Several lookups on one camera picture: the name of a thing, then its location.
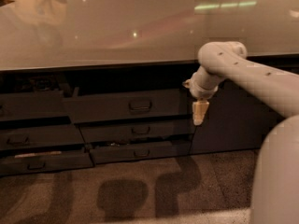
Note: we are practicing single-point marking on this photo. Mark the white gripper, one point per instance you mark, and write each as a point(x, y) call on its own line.
point(200, 90)

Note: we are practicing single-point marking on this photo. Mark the dark drawer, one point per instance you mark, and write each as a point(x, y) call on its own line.
point(143, 151)
point(46, 136)
point(133, 131)
point(44, 162)
point(127, 105)
point(31, 105)

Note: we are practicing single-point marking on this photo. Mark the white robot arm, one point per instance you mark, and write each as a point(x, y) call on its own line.
point(275, 189)

